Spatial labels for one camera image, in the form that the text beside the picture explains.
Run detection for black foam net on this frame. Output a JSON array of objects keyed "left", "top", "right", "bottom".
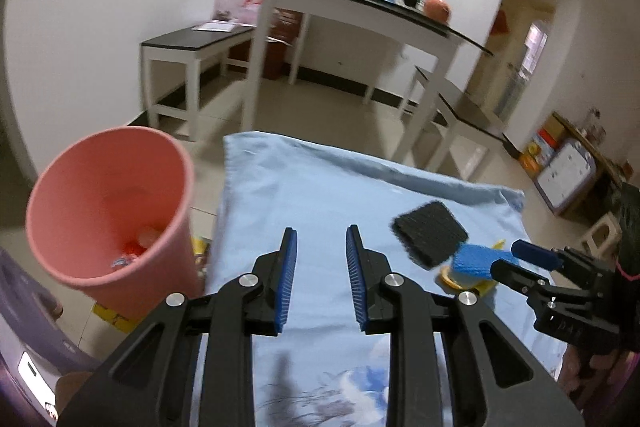
[{"left": 390, "top": 200, "right": 469, "bottom": 270}]

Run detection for red box under table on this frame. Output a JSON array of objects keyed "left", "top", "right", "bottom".
[{"left": 262, "top": 8, "right": 303, "bottom": 80}]

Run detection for left black-top bench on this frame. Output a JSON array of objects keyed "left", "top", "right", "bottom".
[{"left": 140, "top": 26, "right": 254, "bottom": 142}]

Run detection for white drawing board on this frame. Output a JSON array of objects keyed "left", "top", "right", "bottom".
[{"left": 535, "top": 139, "right": 597, "bottom": 215}]

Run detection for right black-top bench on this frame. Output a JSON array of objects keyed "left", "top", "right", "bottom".
[{"left": 392, "top": 79, "right": 504, "bottom": 182}]

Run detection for white plastic stool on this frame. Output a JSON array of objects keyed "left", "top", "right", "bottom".
[{"left": 578, "top": 212, "right": 623, "bottom": 260}]

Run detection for black-top bench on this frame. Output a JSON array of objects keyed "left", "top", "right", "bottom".
[
  {"left": 140, "top": 26, "right": 254, "bottom": 142},
  {"left": 392, "top": 79, "right": 504, "bottom": 182}
]

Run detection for blue foam net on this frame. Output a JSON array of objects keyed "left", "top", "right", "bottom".
[{"left": 451, "top": 244, "right": 518, "bottom": 280}]

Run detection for white glass-top table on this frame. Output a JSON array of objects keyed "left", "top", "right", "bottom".
[{"left": 241, "top": 0, "right": 491, "bottom": 164}]

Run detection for light blue table cloth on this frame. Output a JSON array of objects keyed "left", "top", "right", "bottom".
[{"left": 207, "top": 132, "right": 562, "bottom": 426}]

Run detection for pink purple child chair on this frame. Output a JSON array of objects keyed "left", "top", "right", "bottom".
[{"left": 1, "top": 251, "right": 100, "bottom": 426}]

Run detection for colourful toy boxes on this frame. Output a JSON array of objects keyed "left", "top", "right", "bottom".
[{"left": 518, "top": 114, "right": 567, "bottom": 179}]

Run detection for pink plastic trash bucket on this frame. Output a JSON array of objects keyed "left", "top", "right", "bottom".
[{"left": 25, "top": 126, "right": 203, "bottom": 321}]

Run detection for person's hand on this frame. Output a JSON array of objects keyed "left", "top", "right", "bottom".
[{"left": 556, "top": 345, "right": 638, "bottom": 411}]

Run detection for orange ball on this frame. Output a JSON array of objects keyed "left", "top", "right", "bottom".
[{"left": 423, "top": 0, "right": 451, "bottom": 24}]

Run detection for paper on bench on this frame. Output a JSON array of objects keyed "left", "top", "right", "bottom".
[{"left": 192, "top": 20, "right": 236, "bottom": 32}]

